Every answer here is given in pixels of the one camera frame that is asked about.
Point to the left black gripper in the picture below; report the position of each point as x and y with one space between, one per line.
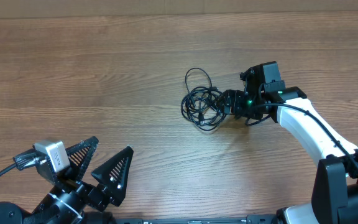
97 196

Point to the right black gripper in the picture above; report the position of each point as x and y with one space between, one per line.
233 101

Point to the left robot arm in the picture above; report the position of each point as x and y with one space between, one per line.
12 213

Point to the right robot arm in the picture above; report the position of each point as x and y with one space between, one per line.
335 192

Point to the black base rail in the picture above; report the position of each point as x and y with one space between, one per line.
250 219

